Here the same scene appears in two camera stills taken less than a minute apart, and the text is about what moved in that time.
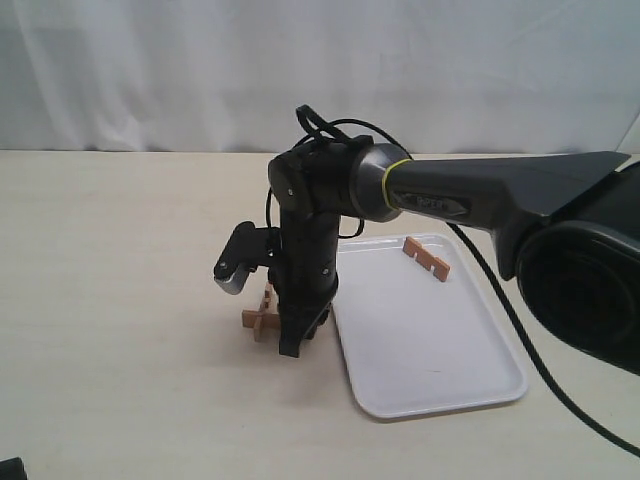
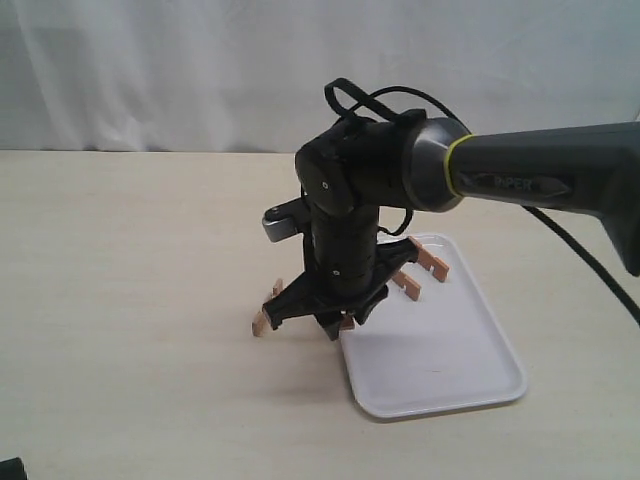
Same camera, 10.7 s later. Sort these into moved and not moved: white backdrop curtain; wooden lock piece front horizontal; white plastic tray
Moved: wooden lock piece front horizontal
Not moved: white backdrop curtain; white plastic tray
